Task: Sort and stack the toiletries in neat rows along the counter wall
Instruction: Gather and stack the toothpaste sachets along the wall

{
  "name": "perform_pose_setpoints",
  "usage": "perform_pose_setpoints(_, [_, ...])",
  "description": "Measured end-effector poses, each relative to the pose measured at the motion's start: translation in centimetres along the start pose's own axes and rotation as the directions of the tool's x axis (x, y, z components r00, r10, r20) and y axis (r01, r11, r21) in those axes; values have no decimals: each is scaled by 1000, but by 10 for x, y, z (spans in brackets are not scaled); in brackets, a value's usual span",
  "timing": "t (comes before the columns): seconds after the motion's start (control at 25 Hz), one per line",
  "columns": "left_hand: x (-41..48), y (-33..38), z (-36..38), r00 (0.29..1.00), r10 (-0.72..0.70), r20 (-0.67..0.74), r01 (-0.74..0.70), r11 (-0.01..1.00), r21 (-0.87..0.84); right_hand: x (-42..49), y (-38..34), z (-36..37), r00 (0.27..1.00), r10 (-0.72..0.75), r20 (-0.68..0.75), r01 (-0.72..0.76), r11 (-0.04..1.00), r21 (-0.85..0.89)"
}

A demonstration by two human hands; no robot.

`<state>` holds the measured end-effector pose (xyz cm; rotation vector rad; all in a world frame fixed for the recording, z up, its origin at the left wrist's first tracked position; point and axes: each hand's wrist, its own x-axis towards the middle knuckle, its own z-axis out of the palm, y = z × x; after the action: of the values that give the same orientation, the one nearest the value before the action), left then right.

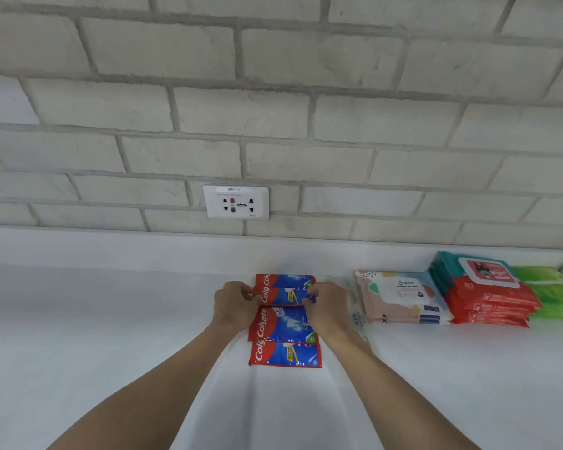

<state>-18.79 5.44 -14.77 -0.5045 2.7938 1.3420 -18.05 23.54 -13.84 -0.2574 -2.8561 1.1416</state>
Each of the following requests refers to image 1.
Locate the person's left forearm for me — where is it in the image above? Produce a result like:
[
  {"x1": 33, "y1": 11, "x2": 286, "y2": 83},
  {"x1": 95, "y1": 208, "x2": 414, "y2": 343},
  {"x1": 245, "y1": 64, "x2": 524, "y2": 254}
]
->
[{"x1": 47, "y1": 319, "x2": 251, "y2": 450}]

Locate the green wet wipes pack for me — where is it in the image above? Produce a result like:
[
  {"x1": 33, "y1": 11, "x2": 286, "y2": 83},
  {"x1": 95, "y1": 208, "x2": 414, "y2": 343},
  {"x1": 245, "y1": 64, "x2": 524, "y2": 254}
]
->
[
  {"x1": 513, "y1": 265, "x2": 563, "y2": 284},
  {"x1": 529, "y1": 302, "x2": 563, "y2": 320},
  {"x1": 527, "y1": 282, "x2": 563, "y2": 305}
]

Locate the white wall power socket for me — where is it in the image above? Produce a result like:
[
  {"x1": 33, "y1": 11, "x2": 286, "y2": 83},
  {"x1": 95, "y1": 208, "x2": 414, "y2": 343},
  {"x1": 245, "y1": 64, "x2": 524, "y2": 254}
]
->
[{"x1": 203, "y1": 185, "x2": 270, "y2": 222}]

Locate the red teal wet wipes pack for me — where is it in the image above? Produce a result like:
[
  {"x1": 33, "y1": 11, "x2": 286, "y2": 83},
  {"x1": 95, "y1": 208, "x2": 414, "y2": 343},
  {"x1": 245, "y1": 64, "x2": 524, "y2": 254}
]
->
[
  {"x1": 450, "y1": 317, "x2": 530, "y2": 329},
  {"x1": 428, "y1": 251, "x2": 543, "y2": 312},
  {"x1": 449, "y1": 304, "x2": 532, "y2": 322}
]

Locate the pastel patterned wet wipes pack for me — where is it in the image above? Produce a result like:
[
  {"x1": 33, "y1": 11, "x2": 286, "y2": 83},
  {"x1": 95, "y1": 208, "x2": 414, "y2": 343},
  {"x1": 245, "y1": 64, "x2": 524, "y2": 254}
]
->
[
  {"x1": 355, "y1": 270, "x2": 447, "y2": 319},
  {"x1": 365, "y1": 306, "x2": 454, "y2": 326}
]

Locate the clear plastic packet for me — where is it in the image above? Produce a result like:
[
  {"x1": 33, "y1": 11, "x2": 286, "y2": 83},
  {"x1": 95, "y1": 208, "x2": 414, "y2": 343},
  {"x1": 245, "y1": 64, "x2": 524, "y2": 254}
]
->
[{"x1": 345, "y1": 276, "x2": 372, "y2": 343}]

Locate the person's right hand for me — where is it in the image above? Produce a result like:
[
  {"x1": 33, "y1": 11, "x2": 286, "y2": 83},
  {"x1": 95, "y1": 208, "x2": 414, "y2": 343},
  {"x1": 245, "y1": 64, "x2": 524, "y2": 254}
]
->
[{"x1": 302, "y1": 281, "x2": 353, "y2": 341}]

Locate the red blue toothpaste packet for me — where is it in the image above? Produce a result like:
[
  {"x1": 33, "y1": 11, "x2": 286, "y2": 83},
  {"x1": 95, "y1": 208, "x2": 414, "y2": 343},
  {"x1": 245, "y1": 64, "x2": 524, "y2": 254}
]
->
[
  {"x1": 253, "y1": 286, "x2": 318, "y2": 307},
  {"x1": 248, "y1": 341, "x2": 323, "y2": 370},
  {"x1": 255, "y1": 274, "x2": 316, "y2": 291},
  {"x1": 248, "y1": 305, "x2": 320, "y2": 345}
]

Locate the person's left hand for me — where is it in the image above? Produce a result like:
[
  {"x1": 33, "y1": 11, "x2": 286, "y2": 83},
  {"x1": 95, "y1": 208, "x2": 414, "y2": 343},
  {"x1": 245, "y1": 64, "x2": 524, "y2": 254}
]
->
[{"x1": 212, "y1": 281, "x2": 263, "y2": 334}]

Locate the person's right forearm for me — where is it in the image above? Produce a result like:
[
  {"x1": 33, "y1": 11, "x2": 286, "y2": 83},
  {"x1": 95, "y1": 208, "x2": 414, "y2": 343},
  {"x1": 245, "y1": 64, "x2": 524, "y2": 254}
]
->
[{"x1": 321, "y1": 325, "x2": 482, "y2": 450}]

